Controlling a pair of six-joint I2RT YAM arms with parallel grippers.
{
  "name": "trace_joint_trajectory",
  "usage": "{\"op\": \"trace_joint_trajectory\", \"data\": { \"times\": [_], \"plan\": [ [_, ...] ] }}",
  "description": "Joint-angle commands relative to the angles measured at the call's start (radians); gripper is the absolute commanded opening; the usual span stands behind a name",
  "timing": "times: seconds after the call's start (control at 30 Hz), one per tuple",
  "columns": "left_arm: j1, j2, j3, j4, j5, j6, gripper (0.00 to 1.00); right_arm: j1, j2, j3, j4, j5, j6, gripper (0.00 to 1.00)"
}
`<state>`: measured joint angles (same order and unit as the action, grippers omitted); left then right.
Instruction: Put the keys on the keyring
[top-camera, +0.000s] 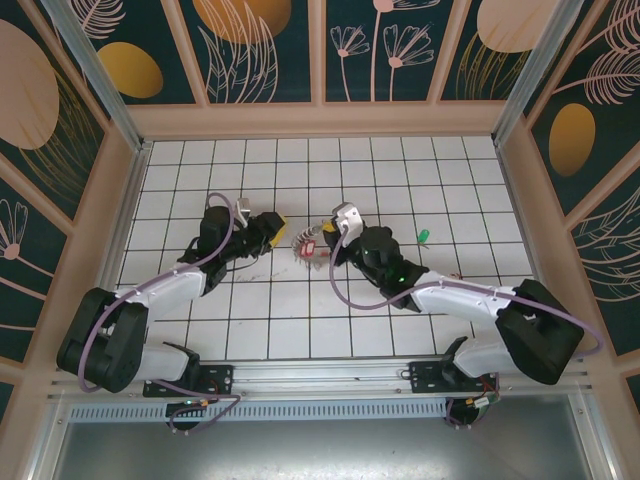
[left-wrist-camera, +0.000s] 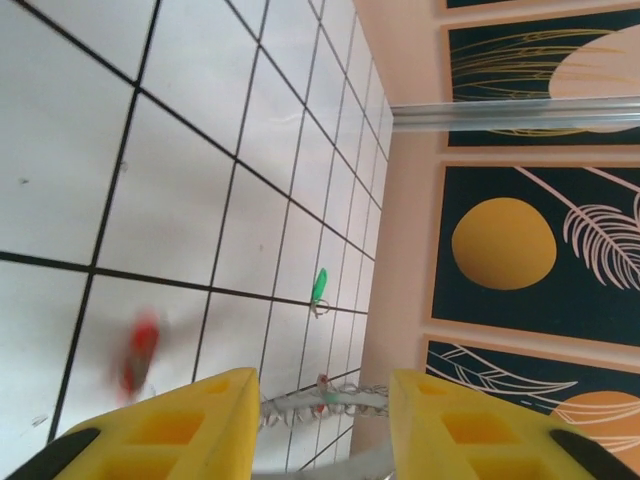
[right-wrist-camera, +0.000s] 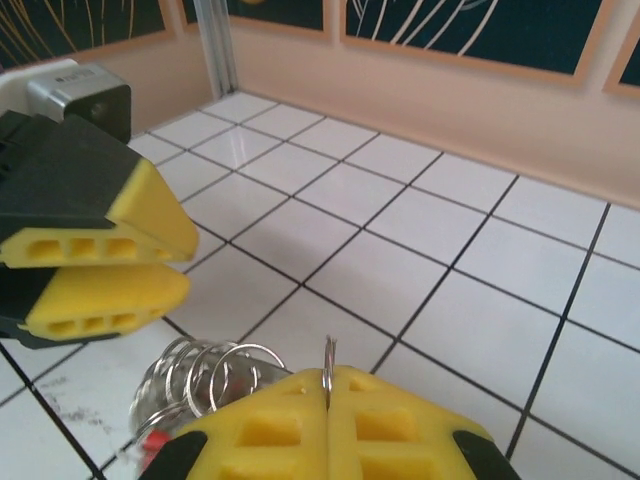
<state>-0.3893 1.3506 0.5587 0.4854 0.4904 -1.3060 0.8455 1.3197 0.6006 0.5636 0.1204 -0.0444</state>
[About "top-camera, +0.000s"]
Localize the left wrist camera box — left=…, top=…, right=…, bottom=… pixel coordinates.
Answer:
left=233, top=197, right=254, bottom=229

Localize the metal disc with keyrings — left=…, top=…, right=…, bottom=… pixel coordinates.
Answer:
left=290, top=224, right=334, bottom=270

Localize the aluminium side rail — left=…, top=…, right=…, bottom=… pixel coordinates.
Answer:
left=79, top=142, right=154, bottom=361
left=494, top=142, right=566, bottom=356

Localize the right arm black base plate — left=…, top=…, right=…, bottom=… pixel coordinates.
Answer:
left=408, top=359, right=501, bottom=396

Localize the aluminium corner post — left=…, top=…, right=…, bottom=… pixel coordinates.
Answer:
left=492, top=0, right=586, bottom=146
left=42, top=0, right=151, bottom=154

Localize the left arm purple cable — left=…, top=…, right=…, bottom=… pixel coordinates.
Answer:
left=79, top=192, right=246, bottom=436

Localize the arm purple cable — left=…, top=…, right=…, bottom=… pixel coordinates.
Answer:
left=79, top=192, right=246, bottom=436
left=328, top=227, right=604, bottom=431

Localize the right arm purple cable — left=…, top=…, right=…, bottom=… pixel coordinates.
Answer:
left=328, top=227, right=604, bottom=431

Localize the slotted grey cable duct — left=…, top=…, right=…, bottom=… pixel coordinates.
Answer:
left=67, top=399, right=454, bottom=421

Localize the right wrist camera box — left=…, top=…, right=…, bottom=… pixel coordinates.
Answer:
left=330, top=202, right=362, bottom=234

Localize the grey metal sheet panel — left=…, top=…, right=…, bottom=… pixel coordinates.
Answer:
left=49, top=419, right=596, bottom=480

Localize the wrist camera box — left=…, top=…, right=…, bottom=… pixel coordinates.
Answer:
left=330, top=202, right=362, bottom=234
left=233, top=197, right=254, bottom=229

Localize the aluminium mounting rail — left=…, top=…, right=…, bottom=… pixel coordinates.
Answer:
left=47, top=354, right=594, bottom=401

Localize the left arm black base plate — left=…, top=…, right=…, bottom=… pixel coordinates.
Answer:
left=143, top=363, right=236, bottom=399

